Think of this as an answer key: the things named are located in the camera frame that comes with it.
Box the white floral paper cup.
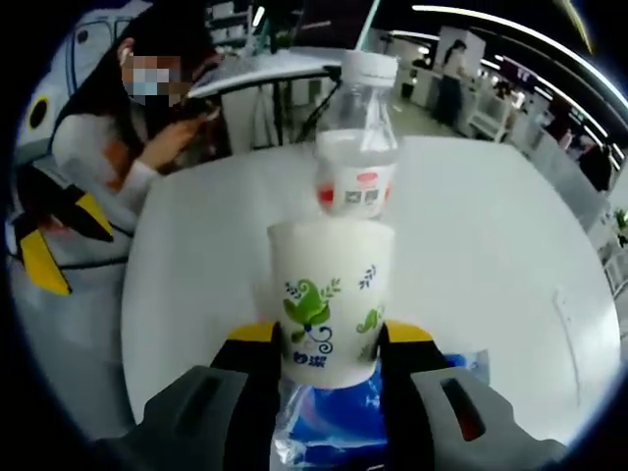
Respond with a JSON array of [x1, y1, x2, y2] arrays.
[[266, 217, 396, 390]]

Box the clear plastic water bottle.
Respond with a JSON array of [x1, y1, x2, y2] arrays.
[[312, 48, 400, 221]]

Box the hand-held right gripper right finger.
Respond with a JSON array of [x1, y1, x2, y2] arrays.
[[380, 319, 566, 471]]

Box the white tabletop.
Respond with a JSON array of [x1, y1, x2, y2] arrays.
[[120, 134, 624, 445]]

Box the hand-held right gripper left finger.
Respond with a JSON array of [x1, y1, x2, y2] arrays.
[[92, 321, 285, 471]]

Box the green potted plant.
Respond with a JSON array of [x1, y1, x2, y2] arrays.
[[612, 208, 628, 247]]

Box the blue clear plastic packet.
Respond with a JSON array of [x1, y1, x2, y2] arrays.
[[271, 346, 493, 471]]

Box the white side table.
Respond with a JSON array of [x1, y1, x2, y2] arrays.
[[188, 46, 347, 151]]

